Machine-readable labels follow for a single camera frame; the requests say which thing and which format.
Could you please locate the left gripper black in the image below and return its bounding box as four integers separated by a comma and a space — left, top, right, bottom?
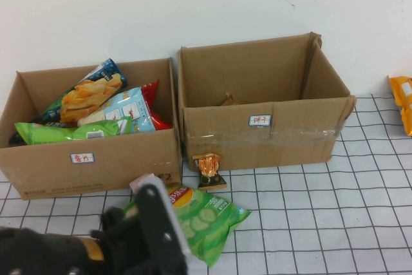
91, 207, 187, 275

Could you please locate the green Lay's cucumber chips bag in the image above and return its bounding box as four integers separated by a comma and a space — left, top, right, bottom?
122, 186, 252, 269

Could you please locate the small gold and black snack packet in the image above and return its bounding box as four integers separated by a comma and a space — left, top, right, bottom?
192, 152, 228, 191

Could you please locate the blue bag of orange crisps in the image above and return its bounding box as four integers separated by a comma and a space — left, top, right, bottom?
38, 58, 129, 124

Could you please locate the red snack bag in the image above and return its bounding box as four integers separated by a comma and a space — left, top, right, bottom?
140, 78, 173, 131

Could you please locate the green snack bag with barcode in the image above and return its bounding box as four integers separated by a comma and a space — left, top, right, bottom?
14, 115, 133, 146

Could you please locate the light blue white snack bag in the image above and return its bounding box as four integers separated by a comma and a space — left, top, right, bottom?
77, 86, 155, 134

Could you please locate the brown snack packet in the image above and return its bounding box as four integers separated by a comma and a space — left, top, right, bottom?
220, 92, 248, 107

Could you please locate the orange yellow snack bag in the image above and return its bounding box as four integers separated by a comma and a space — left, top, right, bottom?
388, 75, 412, 137

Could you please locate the pink foam block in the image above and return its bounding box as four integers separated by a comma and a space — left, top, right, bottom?
129, 173, 159, 192

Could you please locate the cardboard box with F2 print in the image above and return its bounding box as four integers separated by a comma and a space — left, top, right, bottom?
0, 57, 183, 201

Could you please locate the white label with red writing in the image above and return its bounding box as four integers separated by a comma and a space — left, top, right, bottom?
70, 152, 95, 164
247, 115, 273, 127

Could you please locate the taped cardboard box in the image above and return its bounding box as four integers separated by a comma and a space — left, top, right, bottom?
176, 32, 357, 173

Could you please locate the white grid pattern tablecloth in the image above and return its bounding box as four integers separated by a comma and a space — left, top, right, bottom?
0, 93, 412, 275

